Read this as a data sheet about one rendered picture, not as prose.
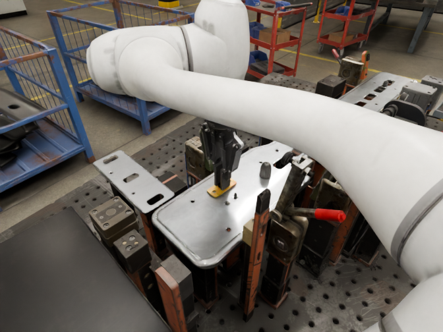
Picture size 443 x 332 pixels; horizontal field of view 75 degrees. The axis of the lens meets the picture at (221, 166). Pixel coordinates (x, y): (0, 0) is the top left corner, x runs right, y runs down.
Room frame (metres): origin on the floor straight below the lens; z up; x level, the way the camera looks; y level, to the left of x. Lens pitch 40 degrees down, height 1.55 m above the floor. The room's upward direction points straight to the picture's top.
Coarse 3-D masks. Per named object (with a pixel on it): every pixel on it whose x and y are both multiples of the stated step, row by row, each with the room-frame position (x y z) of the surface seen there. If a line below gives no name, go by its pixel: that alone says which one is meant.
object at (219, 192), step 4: (232, 180) 0.59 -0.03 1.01; (232, 184) 0.57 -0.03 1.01; (212, 188) 0.56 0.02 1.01; (216, 188) 0.56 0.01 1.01; (220, 188) 0.56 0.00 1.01; (228, 188) 0.56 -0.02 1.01; (208, 192) 0.55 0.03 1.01; (212, 192) 0.54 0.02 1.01; (216, 192) 0.54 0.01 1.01; (220, 192) 0.54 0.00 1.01; (216, 196) 0.53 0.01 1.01
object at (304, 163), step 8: (288, 152) 0.44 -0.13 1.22; (288, 160) 0.43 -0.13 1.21; (296, 160) 0.43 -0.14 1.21; (304, 160) 0.43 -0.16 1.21; (296, 168) 0.41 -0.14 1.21; (304, 168) 0.40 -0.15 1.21; (288, 176) 0.42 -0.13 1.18; (296, 176) 0.40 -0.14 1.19; (304, 176) 0.42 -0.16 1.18; (288, 184) 0.41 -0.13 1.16; (296, 184) 0.40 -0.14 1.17; (288, 192) 0.41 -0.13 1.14; (296, 192) 0.42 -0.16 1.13; (280, 200) 0.42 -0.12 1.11; (288, 200) 0.41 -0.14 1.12; (280, 208) 0.42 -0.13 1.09
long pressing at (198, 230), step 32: (352, 96) 1.13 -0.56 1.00; (384, 96) 1.13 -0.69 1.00; (256, 160) 0.69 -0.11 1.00; (192, 192) 0.55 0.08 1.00; (224, 192) 0.55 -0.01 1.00; (256, 192) 0.55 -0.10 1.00; (160, 224) 0.45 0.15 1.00; (192, 224) 0.44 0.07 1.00; (224, 224) 0.44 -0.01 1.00; (192, 256) 0.36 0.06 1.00; (224, 256) 0.36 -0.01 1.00
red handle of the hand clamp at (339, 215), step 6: (288, 210) 0.42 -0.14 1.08; (294, 210) 0.41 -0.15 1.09; (300, 210) 0.40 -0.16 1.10; (306, 210) 0.39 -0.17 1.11; (312, 210) 0.39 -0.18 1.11; (318, 210) 0.38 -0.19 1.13; (324, 210) 0.37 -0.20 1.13; (330, 210) 0.36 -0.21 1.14; (336, 210) 0.36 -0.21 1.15; (300, 216) 0.40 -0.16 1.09; (306, 216) 0.39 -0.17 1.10; (312, 216) 0.38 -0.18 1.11; (318, 216) 0.37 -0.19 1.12; (324, 216) 0.36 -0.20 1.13; (330, 216) 0.35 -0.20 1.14; (336, 216) 0.35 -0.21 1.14; (342, 216) 0.34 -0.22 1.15
